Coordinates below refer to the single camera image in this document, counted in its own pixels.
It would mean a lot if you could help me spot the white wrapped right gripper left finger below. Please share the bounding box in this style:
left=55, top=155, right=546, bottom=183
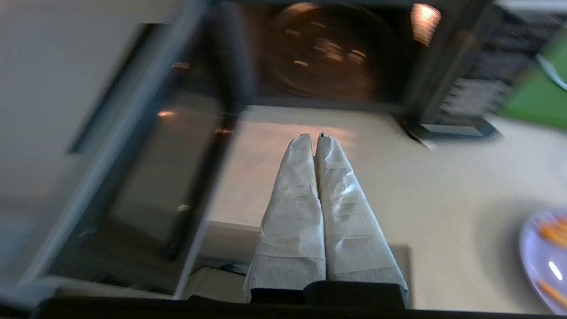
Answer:
left=243, top=134, right=327, bottom=303

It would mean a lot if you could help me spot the orange french fry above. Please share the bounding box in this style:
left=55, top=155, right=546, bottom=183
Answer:
left=538, top=222, right=567, bottom=249
left=538, top=281, right=567, bottom=308

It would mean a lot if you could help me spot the purple plate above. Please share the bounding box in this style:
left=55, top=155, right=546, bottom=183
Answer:
left=518, top=208, right=567, bottom=316

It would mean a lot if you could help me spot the green cutting board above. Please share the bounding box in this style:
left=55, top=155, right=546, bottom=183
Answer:
left=498, top=31, right=567, bottom=129

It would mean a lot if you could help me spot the black glass microwave door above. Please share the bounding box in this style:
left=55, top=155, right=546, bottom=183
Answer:
left=0, top=0, right=242, bottom=302

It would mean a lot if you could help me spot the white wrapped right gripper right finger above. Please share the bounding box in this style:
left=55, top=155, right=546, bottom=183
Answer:
left=315, top=132, right=409, bottom=308

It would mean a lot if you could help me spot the silver black microwave oven body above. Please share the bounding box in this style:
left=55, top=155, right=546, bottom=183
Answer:
left=208, top=0, right=567, bottom=142

